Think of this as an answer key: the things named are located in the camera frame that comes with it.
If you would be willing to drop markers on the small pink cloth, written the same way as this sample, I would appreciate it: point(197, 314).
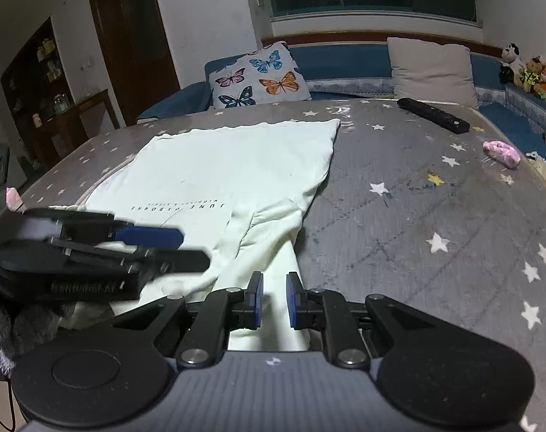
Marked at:
point(502, 153)

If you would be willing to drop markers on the glass jar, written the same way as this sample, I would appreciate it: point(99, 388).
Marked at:
point(61, 103)

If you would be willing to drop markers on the brown and green plush toy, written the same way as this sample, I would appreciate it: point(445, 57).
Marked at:
point(529, 76)

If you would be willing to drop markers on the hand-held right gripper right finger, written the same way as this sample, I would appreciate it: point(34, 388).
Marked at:
point(294, 301)

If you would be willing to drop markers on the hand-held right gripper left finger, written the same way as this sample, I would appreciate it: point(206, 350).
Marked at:
point(256, 300)

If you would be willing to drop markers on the butterfly print pillow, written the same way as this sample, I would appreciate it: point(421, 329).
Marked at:
point(259, 76)

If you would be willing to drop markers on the dark wooden cabinet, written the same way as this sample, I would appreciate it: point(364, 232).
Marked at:
point(30, 76)

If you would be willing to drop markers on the dark wooden side table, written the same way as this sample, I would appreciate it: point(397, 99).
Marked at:
point(95, 110)

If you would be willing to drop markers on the black remote control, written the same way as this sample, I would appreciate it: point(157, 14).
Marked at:
point(433, 114)

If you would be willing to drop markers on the blue sofa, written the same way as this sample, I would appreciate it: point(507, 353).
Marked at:
point(345, 60)

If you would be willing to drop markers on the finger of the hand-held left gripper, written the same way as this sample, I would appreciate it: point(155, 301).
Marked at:
point(151, 237)
point(183, 262)

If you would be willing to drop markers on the grey star-print cover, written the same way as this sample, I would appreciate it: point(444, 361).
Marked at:
point(390, 234)

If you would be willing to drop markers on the brown wooden door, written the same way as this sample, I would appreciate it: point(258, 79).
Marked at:
point(133, 40)

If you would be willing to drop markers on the beige pillow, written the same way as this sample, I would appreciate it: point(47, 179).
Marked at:
point(430, 72)

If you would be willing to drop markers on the white t-shirt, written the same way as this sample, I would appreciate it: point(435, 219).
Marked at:
point(237, 166)

